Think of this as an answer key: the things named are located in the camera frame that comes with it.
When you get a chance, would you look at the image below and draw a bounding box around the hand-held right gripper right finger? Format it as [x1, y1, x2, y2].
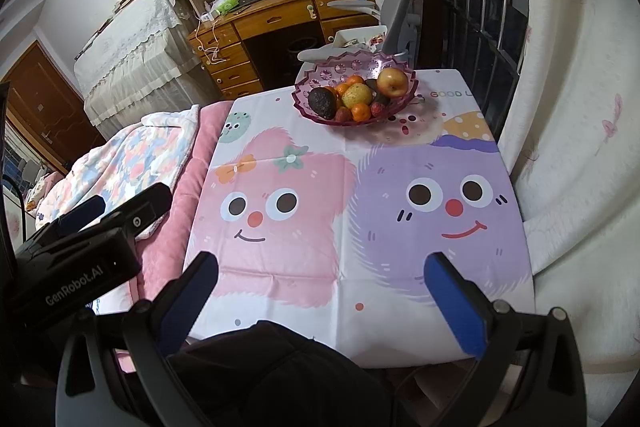
[424, 252, 586, 427]

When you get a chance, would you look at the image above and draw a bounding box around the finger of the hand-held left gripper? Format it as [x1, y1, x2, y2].
[100, 183, 173, 238]
[50, 196, 107, 233]

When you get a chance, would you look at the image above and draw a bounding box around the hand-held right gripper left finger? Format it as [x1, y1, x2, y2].
[55, 251, 220, 427]

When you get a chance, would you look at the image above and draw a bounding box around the dark avocado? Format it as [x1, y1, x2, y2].
[307, 87, 338, 120]

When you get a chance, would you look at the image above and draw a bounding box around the pink glass fruit bowl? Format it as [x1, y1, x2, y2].
[291, 51, 418, 126]

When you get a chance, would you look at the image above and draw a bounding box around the dark overripe banana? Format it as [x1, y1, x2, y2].
[365, 78, 392, 106]

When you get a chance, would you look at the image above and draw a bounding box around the red yellow apple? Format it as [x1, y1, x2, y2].
[376, 67, 408, 98]

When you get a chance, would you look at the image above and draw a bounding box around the yellow pear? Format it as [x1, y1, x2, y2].
[341, 83, 374, 108]

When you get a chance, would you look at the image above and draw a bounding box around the pink blanket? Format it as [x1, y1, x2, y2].
[115, 102, 236, 303]

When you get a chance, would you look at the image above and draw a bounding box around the floral fleece blanket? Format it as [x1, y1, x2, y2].
[35, 104, 201, 240]

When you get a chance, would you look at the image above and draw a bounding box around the brown wooden door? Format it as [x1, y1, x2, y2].
[0, 41, 86, 175]

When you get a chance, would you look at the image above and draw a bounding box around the person's dark clothing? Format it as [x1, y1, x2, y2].
[165, 321, 396, 427]

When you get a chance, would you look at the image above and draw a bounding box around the cartoon printed cloth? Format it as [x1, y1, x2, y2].
[182, 69, 537, 368]

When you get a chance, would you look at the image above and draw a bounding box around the lace covered cabinet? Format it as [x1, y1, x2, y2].
[74, 0, 221, 140]

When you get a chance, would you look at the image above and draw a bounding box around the green tissue pack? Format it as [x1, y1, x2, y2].
[207, 0, 248, 15]

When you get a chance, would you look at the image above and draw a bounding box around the wooden desk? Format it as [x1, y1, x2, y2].
[187, 0, 386, 100]

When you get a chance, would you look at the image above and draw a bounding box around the white floral curtain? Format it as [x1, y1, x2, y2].
[495, 0, 640, 373]

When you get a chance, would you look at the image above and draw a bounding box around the white cable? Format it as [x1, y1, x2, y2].
[196, 14, 226, 68]

